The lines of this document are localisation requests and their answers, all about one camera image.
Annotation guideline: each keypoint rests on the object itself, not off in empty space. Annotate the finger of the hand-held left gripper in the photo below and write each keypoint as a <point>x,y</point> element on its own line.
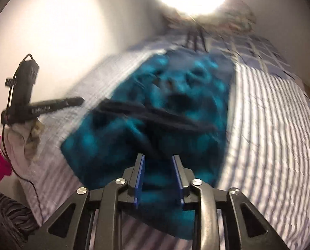
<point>55,105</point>

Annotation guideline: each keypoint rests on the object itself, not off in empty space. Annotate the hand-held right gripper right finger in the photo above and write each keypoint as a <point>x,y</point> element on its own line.
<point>177,179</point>

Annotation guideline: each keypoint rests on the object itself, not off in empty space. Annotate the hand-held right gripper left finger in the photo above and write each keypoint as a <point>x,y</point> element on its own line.
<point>140,179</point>

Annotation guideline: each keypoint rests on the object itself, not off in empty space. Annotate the teal fleece garment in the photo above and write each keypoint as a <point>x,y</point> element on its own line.
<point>113,148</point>

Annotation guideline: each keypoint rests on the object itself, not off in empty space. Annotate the person's left hand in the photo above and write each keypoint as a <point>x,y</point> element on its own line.
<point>20,143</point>

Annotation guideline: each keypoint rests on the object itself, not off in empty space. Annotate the grey white striped quilt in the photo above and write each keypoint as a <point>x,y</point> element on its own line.
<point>261,135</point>

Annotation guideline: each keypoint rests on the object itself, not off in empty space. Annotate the zebra striped pants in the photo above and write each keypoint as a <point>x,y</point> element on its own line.
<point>6,218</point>

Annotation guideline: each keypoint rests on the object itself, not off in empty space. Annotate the checkered blanket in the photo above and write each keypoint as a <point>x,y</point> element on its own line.
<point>261,54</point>

